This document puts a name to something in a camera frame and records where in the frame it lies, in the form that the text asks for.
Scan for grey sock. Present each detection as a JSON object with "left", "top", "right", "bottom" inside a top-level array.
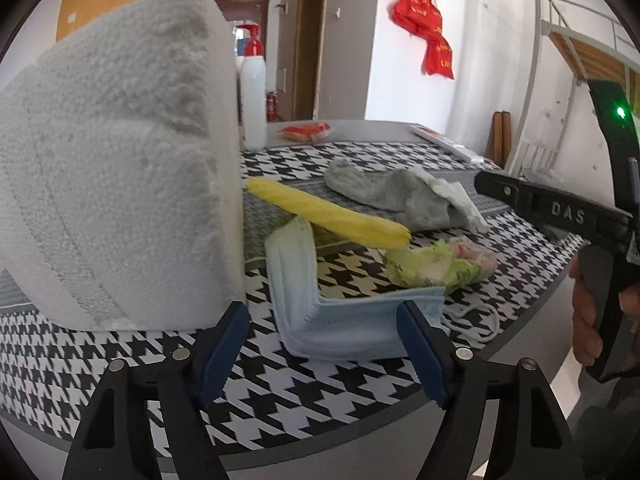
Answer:
[{"left": 324, "top": 159, "right": 454, "bottom": 233}]

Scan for blue face mask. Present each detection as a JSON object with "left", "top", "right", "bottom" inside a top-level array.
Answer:
[{"left": 263, "top": 216, "right": 502, "bottom": 362}]

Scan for yellow sponge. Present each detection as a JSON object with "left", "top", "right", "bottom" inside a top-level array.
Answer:
[{"left": 246, "top": 177, "right": 412, "bottom": 249}]

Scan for person's right hand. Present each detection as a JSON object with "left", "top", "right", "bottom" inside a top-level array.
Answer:
[{"left": 567, "top": 254, "right": 640, "bottom": 366}]

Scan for green floral tissue pack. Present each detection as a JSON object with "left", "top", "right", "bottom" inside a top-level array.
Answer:
[{"left": 381, "top": 236, "right": 499, "bottom": 294}]

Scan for white remote control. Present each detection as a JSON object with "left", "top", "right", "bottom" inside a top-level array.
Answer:
[{"left": 410, "top": 125, "right": 485, "bottom": 165}]

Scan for metal bunk bed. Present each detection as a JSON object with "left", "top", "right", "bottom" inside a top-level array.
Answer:
[{"left": 506, "top": 0, "right": 639, "bottom": 174}]

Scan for houndstooth table cloth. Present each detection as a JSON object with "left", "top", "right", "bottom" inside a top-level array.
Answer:
[{"left": 1, "top": 120, "right": 582, "bottom": 468}]

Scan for white foam box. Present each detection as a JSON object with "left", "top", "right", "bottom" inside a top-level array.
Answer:
[{"left": 1, "top": 0, "right": 244, "bottom": 332}]

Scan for red hanging bags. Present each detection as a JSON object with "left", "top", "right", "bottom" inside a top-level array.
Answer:
[{"left": 390, "top": 0, "right": 454, "bottom": 80}]

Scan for red snack packet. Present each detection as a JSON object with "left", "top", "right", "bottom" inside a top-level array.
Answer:
[{"left": 279, "top": 122, "right": 332, "bottom": 142}]

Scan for red fire extinguisher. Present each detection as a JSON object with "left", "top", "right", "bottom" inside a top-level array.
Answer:
[{"left": 266, "top": 92, "right": 279, "bottom": 122}]

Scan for side wooden door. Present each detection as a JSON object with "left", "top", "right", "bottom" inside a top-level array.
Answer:
[{"left": 292, "top": 0, "right": 326, "bottom": 120}]

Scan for white red pump bottle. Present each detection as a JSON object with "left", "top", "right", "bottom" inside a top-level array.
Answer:
[{"left": 239, "top": 23, "right": 267, "bottom": 152}]

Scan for dark brown entrance door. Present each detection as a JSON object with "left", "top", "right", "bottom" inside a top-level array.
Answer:
[{"left": 216, "top": 0, "right": 270, "bottom": 53}]

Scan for wooden planks by wall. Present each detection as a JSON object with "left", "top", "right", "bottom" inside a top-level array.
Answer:
[{"left": 491, "top": 110, "right": 512, "bottom": 168}]

